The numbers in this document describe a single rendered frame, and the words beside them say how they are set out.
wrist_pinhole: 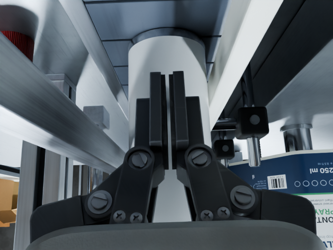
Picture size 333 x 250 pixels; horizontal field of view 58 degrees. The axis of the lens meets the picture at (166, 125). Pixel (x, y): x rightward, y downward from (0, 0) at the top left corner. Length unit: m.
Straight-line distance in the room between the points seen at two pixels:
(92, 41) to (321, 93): 0.23
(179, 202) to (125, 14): 0.11
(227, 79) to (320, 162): 0.32
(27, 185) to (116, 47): 0.21
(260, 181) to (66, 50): 0.36
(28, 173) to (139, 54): 0.22
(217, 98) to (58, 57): 0.20
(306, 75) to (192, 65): 0.13
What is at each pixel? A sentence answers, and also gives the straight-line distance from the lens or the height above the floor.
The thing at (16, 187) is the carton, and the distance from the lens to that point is 3.10.
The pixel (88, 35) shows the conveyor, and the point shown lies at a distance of 0.20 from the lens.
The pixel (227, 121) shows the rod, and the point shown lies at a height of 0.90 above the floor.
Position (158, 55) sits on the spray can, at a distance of 0.18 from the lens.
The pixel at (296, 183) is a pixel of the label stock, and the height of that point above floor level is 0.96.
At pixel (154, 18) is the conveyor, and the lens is 0.18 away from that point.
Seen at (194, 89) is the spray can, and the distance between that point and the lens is 0.18.
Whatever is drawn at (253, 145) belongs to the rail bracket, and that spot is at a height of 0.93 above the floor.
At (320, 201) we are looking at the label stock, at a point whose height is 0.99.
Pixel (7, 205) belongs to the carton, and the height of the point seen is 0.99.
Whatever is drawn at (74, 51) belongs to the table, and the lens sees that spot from 0.33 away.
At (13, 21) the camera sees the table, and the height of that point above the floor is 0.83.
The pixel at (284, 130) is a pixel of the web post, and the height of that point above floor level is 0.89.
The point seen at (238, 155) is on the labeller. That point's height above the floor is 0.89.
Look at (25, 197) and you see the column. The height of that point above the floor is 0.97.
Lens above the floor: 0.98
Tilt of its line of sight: 14 degrees down
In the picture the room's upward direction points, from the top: 178 degrees clockwise
